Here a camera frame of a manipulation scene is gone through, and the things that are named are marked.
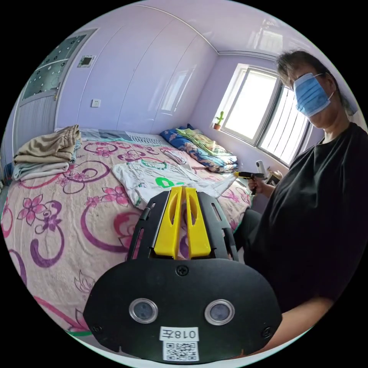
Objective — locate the white wall socket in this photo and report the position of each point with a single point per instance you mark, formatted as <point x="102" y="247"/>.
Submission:
<point x="96" y="103"/>

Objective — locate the potted cactus plant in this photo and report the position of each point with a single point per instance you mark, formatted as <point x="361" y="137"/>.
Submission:
<point x="219" y="119"/>

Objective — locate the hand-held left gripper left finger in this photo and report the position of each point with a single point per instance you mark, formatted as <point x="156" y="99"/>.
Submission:
<point x="166" y="235"/>

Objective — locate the white short sleeve green print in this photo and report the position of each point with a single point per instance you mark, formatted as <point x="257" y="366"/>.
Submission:
<point x="135" y="178"/>

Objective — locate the white wall control panel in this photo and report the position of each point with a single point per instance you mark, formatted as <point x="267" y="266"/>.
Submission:
<point x="86" y="61"/>

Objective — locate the window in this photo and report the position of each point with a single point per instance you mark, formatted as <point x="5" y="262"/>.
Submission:
<point x="253" y="106"/>

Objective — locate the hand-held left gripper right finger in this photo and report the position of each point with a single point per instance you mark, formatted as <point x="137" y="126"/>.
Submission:
<point x="198" y="238"/>

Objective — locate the person's right hand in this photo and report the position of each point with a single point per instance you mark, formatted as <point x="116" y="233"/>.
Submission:
<point x="263" y="189"/>

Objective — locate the person's left forearm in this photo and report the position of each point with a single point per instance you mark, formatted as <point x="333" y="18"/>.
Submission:
<point x="302" y="325"/>

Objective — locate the pile of clothes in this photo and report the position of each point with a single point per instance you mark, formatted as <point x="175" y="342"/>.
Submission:
<point x="46" y="149"/>

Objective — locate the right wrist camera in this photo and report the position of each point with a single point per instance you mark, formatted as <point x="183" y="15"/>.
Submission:
<point x="259" y="166"/>

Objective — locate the person's body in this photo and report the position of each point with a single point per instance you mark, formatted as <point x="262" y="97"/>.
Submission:
<point x="316" y="201"/>

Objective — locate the lilac built-in cupboard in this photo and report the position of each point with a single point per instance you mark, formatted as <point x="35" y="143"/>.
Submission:
<point x="138" y="80"/>

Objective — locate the door with frosted dotted glass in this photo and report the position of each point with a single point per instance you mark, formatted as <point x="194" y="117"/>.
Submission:
<point x="43" y="95"/>

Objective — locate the bed with pink floral sheet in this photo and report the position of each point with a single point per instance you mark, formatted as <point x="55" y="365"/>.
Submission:
<point x="72" y="230"/>

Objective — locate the folded blue floral quilt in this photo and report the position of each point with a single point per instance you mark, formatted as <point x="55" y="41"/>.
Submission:
<point x="201" y="149"/>

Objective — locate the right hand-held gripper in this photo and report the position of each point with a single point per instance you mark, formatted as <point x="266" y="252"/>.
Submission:
<point x="253" y="176"/>

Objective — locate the folded white striped cloth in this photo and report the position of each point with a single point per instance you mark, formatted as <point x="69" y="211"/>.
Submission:
<point x="178" y="156"/>

